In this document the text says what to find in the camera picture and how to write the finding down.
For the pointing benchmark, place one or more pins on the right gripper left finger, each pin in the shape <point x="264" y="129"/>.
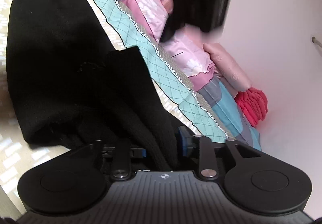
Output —
<point x="121" y="159"/>

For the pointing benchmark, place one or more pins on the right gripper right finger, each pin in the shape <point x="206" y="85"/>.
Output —
<point x="200" y="147"/>

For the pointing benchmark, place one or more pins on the black pants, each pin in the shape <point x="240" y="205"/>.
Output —
<point x="69" y="86"/>

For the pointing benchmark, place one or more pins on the teal grey striped pillow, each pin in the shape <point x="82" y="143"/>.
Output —
<point x="225" y="107"/>

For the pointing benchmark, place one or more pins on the red blanket at headboard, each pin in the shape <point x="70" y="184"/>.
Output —
<point x="253" y="104"/>

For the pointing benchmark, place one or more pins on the peach pink pillow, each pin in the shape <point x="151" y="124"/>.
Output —
<point x="231" y="74"/>

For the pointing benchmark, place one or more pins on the patterned bed quilt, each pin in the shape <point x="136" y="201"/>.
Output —
<point x="173" y="87"/>

